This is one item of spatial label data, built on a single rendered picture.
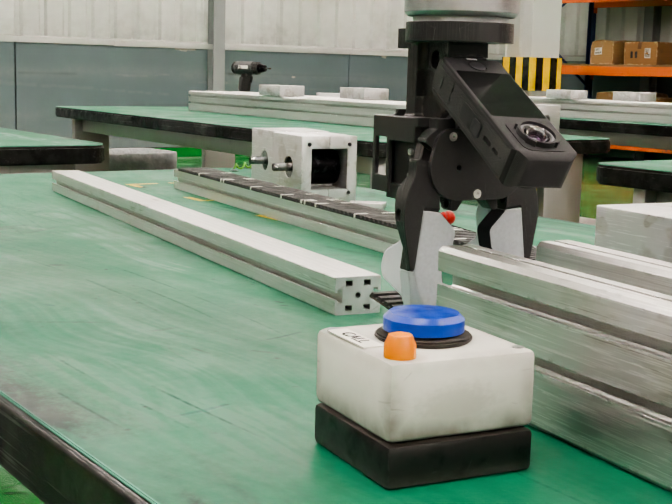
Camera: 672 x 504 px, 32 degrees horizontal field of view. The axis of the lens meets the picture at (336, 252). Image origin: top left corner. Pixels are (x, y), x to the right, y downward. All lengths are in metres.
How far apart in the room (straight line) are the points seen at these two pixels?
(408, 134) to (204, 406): 0.23
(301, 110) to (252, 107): 0.36
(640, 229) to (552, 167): 0.18
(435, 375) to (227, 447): 0.12
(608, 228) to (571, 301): 0.28
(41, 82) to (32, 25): 0.56
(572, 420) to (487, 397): 0.08
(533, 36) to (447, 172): 8.11
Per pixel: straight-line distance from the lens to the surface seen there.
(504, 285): 0.66
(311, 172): 1.73
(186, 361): 0.78
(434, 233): 0.77
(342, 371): 0.58
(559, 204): 3.80
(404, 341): 0.54
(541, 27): 8.92
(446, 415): 0.55
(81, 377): 0.74
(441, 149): 0.76
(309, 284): 0.98
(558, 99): 5.68
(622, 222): 0.88
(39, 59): 12.32
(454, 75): 0.75
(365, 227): 1.28
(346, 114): 4.19
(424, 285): 0.77
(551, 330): 0.63
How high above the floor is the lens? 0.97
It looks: 9 degrees down
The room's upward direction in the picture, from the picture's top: 2 degrees clockwise
